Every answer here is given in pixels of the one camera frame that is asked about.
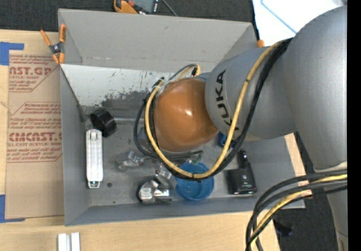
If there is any black round cap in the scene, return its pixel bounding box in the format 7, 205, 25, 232
90, 107, 117, 138

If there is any white long plastic box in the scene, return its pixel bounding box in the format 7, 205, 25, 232
85, 129, 104, 190

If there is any shiny silver and black object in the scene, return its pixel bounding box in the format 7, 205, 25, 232
136, 177, 173, 205

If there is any black spray bottle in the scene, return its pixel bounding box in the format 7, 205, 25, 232
226, 149, 258, 196

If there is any brown cardboard board, red print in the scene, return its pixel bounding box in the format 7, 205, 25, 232
0, 29, 66, 223

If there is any grey metal bin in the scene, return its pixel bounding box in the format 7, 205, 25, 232
58, 8, 307, 227

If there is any blue plastic cup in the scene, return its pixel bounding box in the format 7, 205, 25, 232
174, 161, 215, 202

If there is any clear plastic piece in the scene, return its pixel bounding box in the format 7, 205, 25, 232
154, 162, 173, 180

